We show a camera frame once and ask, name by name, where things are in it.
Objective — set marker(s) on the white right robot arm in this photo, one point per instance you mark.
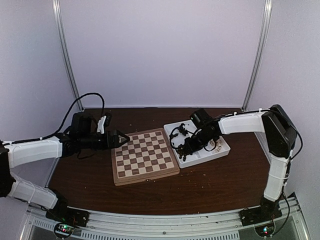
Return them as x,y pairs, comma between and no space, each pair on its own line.
274,123

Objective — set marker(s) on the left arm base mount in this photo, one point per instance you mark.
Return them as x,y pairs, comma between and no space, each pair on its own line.
62,213

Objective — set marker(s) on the right aluminium frame post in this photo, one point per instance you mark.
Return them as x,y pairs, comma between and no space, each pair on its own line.
263,35

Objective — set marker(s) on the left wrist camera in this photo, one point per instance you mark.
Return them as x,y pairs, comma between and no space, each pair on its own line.
103,122

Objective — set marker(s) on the aluminium front rail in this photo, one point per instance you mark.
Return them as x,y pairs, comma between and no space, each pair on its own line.
225,225

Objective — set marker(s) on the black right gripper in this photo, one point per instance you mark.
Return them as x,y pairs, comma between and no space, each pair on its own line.
190,145

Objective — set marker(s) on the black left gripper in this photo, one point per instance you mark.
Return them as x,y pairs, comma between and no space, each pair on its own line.
108,145

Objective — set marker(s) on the aluminium frame post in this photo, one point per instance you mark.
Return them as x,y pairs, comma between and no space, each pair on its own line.
64,48
263,35

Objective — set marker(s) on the pile of white chess pieces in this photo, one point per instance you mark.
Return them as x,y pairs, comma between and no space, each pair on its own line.
217,146

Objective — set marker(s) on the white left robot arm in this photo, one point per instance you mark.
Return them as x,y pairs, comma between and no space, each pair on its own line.
21,152

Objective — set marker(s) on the dark chess queen lying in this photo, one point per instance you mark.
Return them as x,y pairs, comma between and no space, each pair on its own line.
183,153

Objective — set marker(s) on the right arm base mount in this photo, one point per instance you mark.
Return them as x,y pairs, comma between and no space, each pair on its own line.
267,210

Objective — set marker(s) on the left aluminium frame post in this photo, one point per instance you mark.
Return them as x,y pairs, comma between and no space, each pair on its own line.
64,48

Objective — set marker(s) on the wooden chess board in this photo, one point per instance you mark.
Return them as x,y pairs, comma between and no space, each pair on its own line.
147,156

